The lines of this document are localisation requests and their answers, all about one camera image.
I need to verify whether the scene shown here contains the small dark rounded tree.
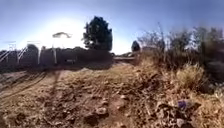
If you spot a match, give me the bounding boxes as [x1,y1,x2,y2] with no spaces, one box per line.
[130,40,141,53]

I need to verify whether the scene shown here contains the large dark tree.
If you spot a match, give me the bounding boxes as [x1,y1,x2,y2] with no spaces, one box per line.
[82,15,114,53]

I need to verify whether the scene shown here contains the brown dirt track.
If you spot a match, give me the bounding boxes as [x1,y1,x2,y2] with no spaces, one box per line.
[0,62,174,128]

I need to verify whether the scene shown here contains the flat-topped tree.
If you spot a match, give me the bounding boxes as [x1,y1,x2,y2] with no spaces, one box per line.
[51,31,73,40]

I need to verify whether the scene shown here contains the dry bare bushes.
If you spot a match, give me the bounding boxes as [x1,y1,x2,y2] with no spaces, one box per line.
[136,23,224,86]

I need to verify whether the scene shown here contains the purple litter piece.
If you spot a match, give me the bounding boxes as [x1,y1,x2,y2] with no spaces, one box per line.
[177,99,192,111]

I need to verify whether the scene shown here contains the dry yellow grass ground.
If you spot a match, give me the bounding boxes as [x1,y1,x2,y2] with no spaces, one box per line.
[133,54,224,128]

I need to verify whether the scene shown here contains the fence with white posts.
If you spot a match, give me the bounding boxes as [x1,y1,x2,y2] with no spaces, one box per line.
[0,40,114,72]

